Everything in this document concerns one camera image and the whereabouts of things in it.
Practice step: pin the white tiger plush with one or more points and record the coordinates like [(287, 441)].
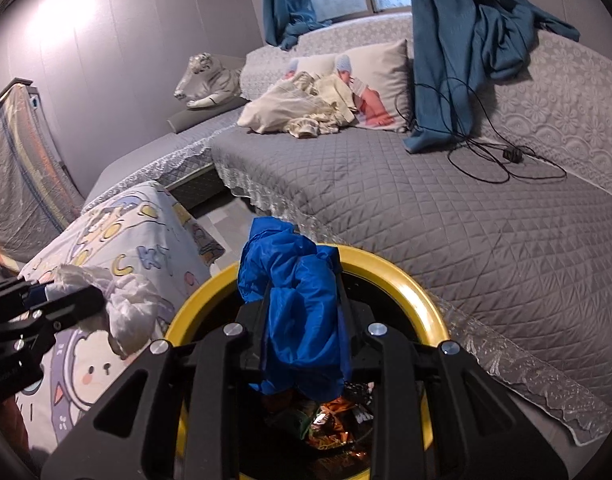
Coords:
[(210, 82)]

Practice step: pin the grey quilted sofa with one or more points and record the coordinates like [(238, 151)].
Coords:
[(411, 220)]

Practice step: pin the white plastic bag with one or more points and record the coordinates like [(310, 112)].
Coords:
[(130, 310)]

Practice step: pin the orange foil snack wrapper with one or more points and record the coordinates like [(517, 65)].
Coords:
[(331, 440)]

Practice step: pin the baby print pillow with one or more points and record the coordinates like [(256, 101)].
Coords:
[(316, 62), (381, 65)]

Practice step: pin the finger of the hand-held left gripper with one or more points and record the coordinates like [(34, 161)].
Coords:
[(15, 295), (70, 305)]

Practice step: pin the cream crumpled cloth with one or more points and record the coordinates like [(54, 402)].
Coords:
[(281, 105)]

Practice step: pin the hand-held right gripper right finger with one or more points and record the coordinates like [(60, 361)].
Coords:
[(353, 320)]

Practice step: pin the blue curtain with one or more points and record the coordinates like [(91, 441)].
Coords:
[(281, 0), (451, 35)]

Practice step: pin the green snack packet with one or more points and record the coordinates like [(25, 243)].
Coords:
[(293, 420)]

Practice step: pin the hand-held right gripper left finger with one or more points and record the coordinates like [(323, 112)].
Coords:
[(251, 320)]

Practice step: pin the blue plastic bag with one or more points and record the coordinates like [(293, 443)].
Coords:
[(296, 310)]

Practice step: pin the yellow rimmed trash bin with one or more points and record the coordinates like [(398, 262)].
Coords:
[(411, 282)]

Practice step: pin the striped bedsheet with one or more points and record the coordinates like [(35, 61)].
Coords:
[(20, 170)]

